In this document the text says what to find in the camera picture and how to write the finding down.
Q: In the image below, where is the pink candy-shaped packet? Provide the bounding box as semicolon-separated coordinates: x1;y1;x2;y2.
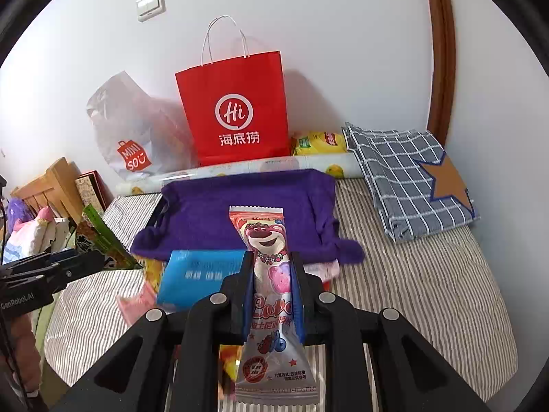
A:
116;282;156;327

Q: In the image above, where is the striped mattress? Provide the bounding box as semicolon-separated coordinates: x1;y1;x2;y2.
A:
44;179;518;400

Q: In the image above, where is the yellow snack packet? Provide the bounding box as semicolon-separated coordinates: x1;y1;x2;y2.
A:
135;256;166;293
291;131;346;155

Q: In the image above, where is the red small snack packet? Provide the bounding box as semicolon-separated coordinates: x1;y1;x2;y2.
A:
303;260;341;284

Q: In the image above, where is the pink bear snack packet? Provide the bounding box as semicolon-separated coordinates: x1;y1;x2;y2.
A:
229;206;319;405

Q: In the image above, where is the brown wooden door frame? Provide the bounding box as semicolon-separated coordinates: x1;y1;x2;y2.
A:
427;0;456;145

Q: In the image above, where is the pink yellow snack bag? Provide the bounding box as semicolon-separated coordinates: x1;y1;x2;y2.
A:
218;345;243;400

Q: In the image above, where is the framed picture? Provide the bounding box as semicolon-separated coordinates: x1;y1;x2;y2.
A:
75;170;112;215

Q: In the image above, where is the blue tissue pack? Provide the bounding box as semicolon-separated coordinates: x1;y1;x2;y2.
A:
156;249;245;311

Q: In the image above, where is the grey plaid folded cloth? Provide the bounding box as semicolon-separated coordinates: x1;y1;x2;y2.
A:
341;123;479;243

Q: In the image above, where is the wall light switch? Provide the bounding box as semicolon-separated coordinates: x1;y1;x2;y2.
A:
136;0;166;22

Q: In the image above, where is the green snack packet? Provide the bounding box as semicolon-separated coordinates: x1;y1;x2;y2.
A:
75;204;142;270

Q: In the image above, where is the person's left hand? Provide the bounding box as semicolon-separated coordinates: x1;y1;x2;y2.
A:
10;314;41;392

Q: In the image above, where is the purple towel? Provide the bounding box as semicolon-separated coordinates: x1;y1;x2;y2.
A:
131;169;365;264

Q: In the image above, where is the yellow snack packet behind roll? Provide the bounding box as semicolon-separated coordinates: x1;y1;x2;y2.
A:
291;131;346;155

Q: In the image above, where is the red Haidilao paper bag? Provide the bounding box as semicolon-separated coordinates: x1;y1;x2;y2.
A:
175;31;291;167

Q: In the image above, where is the white Miniso plastic bag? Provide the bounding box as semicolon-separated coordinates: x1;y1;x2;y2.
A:
86;72;197;181

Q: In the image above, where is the white patterned paper roll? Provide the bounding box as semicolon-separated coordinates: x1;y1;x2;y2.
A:
115;152;362;196

